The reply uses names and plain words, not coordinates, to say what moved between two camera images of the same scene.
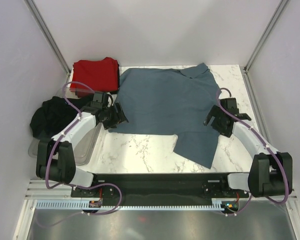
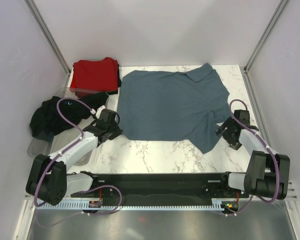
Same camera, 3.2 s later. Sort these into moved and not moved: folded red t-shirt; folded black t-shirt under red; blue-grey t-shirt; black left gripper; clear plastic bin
Moved: black left gripper; blue-grey t-shirt
Not moved: clear plastic bin; folded red t-shirt; folded black t-shirt under red
